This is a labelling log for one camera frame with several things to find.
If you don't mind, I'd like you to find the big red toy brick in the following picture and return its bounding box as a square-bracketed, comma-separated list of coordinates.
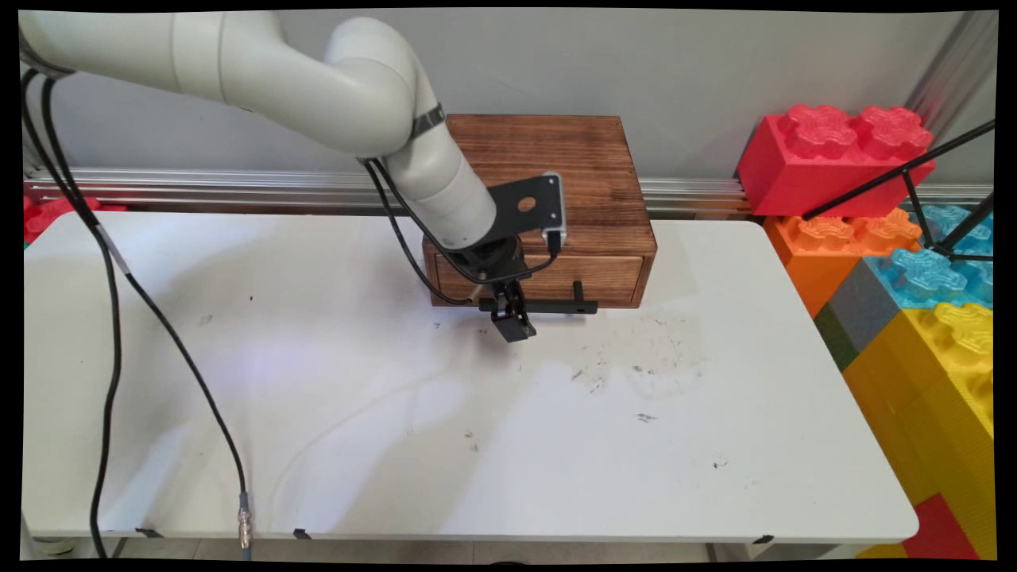
[737, 106, 936, 220]

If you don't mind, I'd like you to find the big orange toy brick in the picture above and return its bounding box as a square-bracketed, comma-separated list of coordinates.
[763, 210, 922, 319]

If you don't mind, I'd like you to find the black tripod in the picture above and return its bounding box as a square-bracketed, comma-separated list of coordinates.
[802, 121, 996, 265]

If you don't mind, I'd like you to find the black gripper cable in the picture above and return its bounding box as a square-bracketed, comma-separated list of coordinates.
[362, 159, 482, 307]

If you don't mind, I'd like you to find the slanted aluminium post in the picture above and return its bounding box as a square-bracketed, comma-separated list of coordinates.
[906, 11, 999, 145]

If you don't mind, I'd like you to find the big green toy brick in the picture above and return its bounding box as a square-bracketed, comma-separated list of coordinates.
[813, 303, 860, 373]

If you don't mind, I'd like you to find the brown wooden drawer cabinet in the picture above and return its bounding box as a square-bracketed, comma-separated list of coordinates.
[421, 114, 659, 309]

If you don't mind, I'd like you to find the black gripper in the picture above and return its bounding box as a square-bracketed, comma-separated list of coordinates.
[454, 237, 538, 344]

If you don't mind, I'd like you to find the red plastic object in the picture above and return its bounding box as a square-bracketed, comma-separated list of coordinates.
[24, 195, 128, 245]

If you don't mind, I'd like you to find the small red toy brick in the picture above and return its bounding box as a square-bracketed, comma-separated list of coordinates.
[902, 494, 980, 561]

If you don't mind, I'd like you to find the black camera cable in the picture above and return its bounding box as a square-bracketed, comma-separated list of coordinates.
[367, 157, 562, 285]

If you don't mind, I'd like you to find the big clear blue toy brick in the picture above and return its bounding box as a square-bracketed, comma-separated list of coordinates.
[864, 205, 995, 311]

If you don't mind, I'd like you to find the big yellow toy brick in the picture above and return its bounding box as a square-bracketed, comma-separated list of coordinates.
[842, 303, 996, 561]

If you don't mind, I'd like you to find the long black cable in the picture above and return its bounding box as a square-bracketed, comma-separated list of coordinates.
[20, 68, 123, 559]

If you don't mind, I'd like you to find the wooden drawer with black handle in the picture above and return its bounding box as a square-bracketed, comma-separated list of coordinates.
[433, 254, 646, 316]

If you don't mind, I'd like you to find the wrist camera on black plate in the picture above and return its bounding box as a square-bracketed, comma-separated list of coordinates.
[486, 171, 570, 249]

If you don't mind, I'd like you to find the black cable with metal connector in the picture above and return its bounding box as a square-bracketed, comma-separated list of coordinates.
[40, 75, 256, 558]

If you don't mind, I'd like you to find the horizontal aluminium rail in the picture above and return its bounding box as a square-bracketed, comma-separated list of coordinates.
[24, 165, 994, 220]

